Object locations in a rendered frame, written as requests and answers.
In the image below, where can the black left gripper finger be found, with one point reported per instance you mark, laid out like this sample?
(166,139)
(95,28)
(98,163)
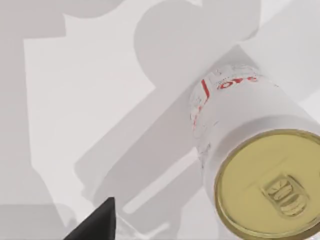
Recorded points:
(100,222)

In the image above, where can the white and red can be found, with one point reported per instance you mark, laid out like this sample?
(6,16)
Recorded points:
(250,140)

